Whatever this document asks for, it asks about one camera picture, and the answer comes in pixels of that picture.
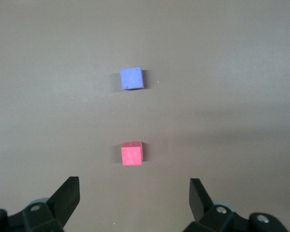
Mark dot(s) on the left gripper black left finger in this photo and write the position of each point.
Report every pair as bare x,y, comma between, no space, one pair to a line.
60,205

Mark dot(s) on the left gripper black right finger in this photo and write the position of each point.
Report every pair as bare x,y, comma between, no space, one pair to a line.
200,203

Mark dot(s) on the red foam cube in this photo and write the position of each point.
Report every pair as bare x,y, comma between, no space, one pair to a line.
132,155

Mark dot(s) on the purple foam cube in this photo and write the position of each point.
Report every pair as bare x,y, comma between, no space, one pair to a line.
131,79

